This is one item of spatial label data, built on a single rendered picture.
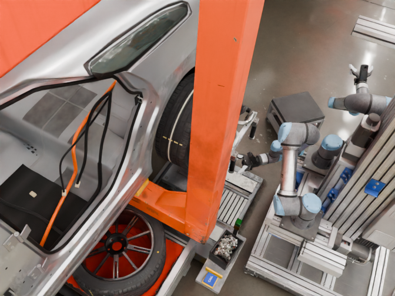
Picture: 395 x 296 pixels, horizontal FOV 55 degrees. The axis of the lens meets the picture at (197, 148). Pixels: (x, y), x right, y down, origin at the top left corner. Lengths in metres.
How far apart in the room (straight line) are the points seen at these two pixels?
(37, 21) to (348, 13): 5.42
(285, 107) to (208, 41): 2.43
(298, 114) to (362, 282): 1.52
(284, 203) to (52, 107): 1.60
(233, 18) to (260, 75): 3.24
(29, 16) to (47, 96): 2.27
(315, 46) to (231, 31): 3.83
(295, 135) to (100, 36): 1.15
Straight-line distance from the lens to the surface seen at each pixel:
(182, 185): 3.17
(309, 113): 3.72
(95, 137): 2.48
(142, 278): 2.57
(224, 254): 2.57
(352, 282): 3.14
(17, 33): 0.51
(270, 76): 4.47
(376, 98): 2.35
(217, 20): 1.26
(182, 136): 2.44
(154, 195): 2.60
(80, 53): 1.69
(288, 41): 5.02
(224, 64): 1.34
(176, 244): 2.89
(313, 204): 2.30
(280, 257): 3.03
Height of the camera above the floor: 2.95
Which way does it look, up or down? 53 degrees down
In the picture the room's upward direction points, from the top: 5 degrees clockwise
